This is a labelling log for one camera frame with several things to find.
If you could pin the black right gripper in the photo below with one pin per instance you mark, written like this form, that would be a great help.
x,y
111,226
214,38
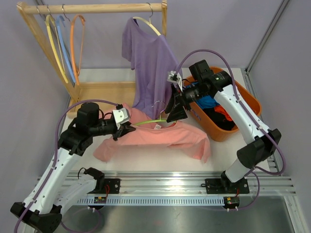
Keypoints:
x,y
178,112

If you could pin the yellow hanger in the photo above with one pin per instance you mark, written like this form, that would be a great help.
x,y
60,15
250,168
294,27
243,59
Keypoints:
x,y
50,22

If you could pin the purple t shirt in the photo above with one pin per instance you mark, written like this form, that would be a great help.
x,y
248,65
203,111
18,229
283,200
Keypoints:
x,y
152,59

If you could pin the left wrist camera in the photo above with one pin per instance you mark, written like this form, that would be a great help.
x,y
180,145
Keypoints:
x,y
121,116

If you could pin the black t shirt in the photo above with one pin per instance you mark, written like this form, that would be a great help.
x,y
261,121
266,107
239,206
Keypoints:
x,y
219,119

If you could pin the light blue hanger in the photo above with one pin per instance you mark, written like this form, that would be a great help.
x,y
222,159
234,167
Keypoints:
x,y
63,34

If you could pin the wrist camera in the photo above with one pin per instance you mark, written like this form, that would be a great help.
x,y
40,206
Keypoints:
x,y
175,78
121,116

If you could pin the aluminium frame rail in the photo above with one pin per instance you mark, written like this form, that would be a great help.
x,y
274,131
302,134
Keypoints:
x,y
184,202

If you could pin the cream hanger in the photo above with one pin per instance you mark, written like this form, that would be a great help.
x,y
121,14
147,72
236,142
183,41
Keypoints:
x,y
148,22

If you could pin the blue t shirt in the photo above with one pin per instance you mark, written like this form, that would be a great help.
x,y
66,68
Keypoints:
x,y
206,102

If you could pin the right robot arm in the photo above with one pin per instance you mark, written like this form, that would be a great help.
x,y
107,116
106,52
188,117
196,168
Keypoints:
x,y
261,141

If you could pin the wooden clothes rack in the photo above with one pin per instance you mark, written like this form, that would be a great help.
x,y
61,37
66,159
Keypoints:
x,y
114,91

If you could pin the green hanger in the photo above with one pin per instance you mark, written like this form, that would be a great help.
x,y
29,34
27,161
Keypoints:
x,y
160,119

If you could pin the pink t shirt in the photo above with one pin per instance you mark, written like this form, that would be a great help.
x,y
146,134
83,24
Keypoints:
x,y
180,135

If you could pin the orange t shirt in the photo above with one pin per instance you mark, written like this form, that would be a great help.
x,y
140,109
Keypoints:
x,y
221,110

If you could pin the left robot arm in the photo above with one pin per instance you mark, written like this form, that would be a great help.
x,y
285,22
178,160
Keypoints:
x,y
44,208

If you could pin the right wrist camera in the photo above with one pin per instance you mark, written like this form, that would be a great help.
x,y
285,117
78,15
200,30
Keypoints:
x,y
175,78

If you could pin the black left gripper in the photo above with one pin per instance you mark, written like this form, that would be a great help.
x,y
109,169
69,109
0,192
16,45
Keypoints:
x,y
123,129

